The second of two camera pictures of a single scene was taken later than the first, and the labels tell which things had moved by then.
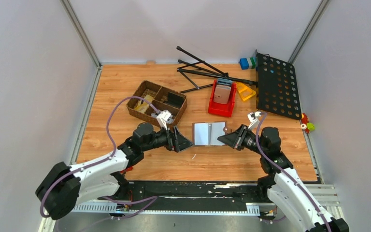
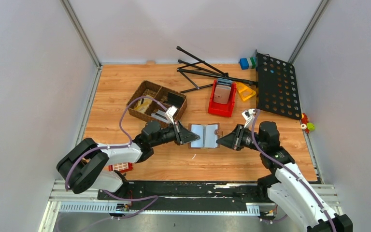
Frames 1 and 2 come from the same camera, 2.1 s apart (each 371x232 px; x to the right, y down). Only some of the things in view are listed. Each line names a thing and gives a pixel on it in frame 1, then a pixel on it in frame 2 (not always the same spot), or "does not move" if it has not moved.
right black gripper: x=235 y=139 does not move
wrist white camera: x=163 y=117 to x=170 y=111
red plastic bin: x=219 y=108 does not move
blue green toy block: x=248 y=63 does not move
